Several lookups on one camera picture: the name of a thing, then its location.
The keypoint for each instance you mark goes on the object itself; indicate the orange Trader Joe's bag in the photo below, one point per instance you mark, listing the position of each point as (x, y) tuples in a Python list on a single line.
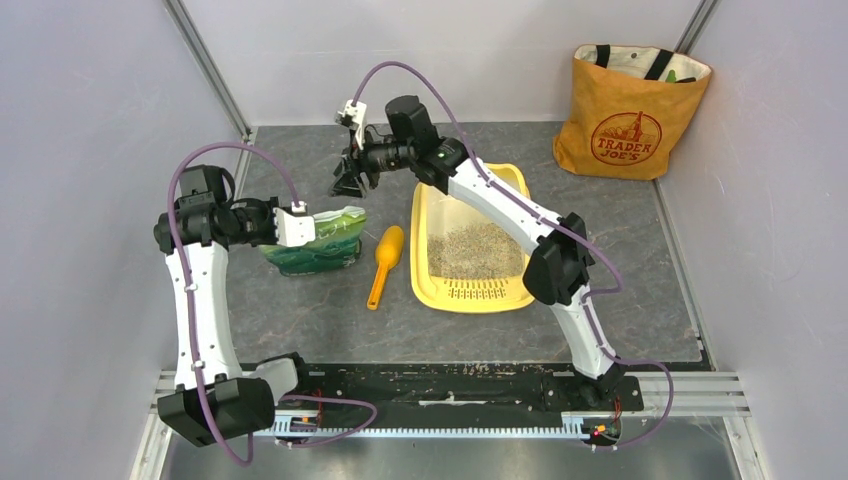
[(630, 106)]

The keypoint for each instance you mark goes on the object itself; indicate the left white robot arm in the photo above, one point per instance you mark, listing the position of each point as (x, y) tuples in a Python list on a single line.
[(214, 397)]

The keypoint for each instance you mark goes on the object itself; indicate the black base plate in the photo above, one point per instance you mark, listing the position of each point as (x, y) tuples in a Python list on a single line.
[(457, 395)]

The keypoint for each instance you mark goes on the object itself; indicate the yellow litter box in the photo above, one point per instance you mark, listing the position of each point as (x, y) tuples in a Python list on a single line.
[(435, 213)]

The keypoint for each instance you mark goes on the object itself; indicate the green litter bag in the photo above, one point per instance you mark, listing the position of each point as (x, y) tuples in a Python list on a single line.
[(337, 245)]

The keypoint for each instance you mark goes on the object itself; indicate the grey litter pile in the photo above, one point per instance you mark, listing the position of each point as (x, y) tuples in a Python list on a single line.
[(478, 251)]

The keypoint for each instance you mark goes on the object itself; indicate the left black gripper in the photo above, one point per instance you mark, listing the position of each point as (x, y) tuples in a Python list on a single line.
[(268, 208)]

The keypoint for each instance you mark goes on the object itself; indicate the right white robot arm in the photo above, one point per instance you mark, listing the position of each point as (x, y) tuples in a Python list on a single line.
[(557, 273)]

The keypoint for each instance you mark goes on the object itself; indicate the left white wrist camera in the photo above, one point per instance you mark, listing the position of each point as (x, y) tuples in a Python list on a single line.
[(294, 227)]

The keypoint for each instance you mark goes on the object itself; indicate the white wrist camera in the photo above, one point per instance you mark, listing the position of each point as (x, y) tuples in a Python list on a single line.
[(353, 116), (294, 227)]

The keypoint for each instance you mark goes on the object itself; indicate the orange litter scoop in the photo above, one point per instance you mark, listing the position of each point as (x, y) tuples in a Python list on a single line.
[(387, 255)]

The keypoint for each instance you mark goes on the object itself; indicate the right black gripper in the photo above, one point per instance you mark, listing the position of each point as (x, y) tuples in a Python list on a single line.
[(347, 182)]

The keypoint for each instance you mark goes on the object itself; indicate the aluminium rail frame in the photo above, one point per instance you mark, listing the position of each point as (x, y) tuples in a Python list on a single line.
[(697, 395)]

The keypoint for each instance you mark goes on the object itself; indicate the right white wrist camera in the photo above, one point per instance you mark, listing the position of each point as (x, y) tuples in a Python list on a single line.
[(353, 116)]

